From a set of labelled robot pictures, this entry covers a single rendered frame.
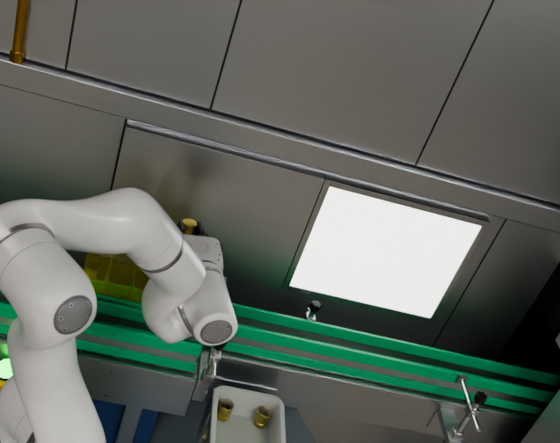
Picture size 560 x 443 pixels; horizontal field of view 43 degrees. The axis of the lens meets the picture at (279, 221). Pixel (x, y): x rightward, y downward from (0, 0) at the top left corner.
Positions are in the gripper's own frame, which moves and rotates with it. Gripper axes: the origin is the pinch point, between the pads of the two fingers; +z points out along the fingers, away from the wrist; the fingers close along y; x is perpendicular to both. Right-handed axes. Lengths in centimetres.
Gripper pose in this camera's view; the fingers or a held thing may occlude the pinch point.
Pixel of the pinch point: (189, 230)
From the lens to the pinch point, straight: 157.9
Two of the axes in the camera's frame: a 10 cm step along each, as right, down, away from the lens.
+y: -9.2, -1.0, -3.8
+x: -3.0, 8.0, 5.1
